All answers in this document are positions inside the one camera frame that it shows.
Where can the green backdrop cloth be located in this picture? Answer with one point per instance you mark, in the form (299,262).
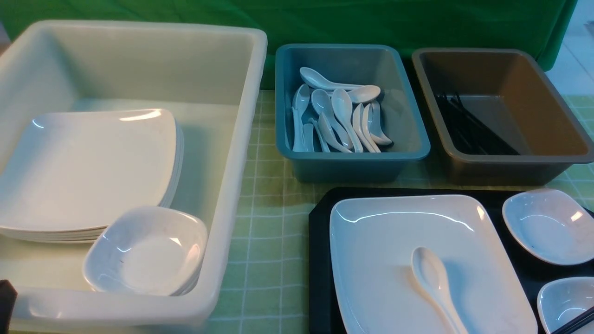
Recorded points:
(536,27)

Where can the black chopstick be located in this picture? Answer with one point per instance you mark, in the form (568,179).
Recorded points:
(575,324)

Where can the white spoon sideways in bin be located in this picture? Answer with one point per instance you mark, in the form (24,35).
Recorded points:
(364,94)

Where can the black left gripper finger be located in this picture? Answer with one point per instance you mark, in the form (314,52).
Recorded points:
(8,297)

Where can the stack of white square plates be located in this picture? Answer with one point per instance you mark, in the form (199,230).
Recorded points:
(71,174)

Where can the brown plastic bin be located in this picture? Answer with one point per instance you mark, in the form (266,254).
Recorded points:
(511,94)

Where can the large white rice plate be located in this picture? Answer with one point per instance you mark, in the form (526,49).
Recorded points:
(372,240)

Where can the stack of white small bowls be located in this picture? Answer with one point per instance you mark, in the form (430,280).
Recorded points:
(149,250)

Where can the white spoon far left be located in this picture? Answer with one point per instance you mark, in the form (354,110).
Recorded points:
(299,104)

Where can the white ceramic soup spoon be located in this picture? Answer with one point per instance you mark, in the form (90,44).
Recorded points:
(432,278)

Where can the black serving tray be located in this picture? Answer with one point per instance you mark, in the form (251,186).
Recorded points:
(324,313)

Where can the green checkered tablecloth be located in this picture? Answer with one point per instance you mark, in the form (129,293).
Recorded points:
(265,286)

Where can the white spoon top of bin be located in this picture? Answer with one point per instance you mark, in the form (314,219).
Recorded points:
(315,80)

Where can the black chopsticks in brown bin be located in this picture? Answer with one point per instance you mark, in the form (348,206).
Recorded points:
(469,134)

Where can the large white plastic tub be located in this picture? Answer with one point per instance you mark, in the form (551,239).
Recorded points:
(207,76)

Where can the white spoon of bin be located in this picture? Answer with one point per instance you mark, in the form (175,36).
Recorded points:
(315,80)
(343,109)

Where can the white small bowl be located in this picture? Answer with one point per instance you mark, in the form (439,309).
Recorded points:
(562,300)
(551,225)

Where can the teal plastic bin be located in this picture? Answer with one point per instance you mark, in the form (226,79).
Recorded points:
(401,120)

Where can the white spoon right of centre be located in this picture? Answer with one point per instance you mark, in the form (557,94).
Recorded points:
(362,131)

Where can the white spoon centre of bin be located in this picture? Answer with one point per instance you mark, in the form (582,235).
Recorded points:
(343,109)

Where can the white spoon far right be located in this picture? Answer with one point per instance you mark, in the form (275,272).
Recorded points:
(375,126)

